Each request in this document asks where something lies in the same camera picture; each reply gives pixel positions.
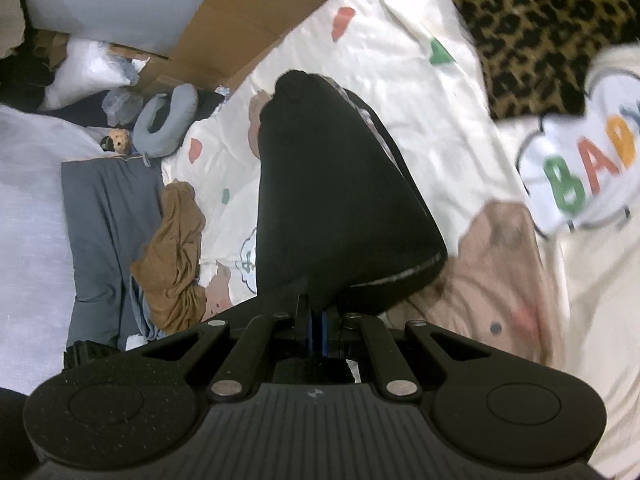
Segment black shorts with patterned trim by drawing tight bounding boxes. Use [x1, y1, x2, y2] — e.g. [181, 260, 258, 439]
[255, 70, 448, 311]

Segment white curtain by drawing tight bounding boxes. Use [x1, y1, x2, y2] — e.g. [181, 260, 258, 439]
[0, 102, 106, 396]

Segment small open cardboard box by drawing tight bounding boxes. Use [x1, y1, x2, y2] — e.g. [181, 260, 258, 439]
[107, 42, 173, 91]

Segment grey upright panel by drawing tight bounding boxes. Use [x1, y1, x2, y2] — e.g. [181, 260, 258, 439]
[25, 0, 233, 56]

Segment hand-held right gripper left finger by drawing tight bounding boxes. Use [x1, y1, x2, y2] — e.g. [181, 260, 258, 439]
[65, 295, 317, 403]

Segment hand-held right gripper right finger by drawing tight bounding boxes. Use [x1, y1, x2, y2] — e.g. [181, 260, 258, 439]
[320, 310, 566, 403]

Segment grey neck pillow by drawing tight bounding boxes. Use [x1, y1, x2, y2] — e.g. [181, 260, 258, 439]
[132, 82, 198, 161]

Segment white pillow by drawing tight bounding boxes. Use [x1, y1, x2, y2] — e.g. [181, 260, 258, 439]
[37, 37, 138, 111]

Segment leopard print garment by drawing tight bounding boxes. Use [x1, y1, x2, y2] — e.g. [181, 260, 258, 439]
[435, 0, 640, 121]

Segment small teddy bear toy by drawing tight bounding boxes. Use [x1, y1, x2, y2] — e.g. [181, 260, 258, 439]
[100, 129, 132, 156]

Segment cream bear printed blanket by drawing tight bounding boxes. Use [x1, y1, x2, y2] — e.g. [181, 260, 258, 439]
[160, 0, 640, 480]

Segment clear plastic bag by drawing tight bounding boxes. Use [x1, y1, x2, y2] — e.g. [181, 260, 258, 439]
[102, 87, 143, 123]

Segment brown garment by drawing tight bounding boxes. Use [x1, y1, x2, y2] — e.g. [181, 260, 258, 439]
[130, 182, 207, 333]

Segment flat cardboard sheet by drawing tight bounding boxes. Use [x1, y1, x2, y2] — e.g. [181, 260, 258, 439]
[167, 0, 381, 93]

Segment pile of black clothes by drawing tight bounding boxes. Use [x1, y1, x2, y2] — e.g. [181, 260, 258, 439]
[0, 55, 56, 106]

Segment light blue cloth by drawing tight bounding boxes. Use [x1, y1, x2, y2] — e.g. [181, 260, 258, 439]
[129, 275, 166, 341]

